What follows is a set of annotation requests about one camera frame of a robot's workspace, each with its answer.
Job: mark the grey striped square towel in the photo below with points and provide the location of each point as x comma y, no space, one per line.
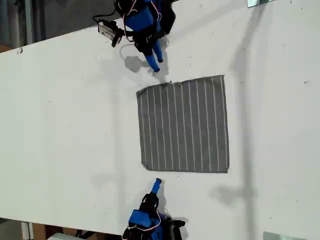
182,125

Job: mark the white box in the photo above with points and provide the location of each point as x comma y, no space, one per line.
60,237

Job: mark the brown cardboard box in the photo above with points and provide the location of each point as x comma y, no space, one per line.
40,230

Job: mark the white table leg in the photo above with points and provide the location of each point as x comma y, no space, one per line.
27,231

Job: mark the camera black stalk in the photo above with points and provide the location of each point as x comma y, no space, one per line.
127,31

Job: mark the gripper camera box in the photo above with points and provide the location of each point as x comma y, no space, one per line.
176,230
107,30

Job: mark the grey metal post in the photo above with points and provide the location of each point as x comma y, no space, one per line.
28,22

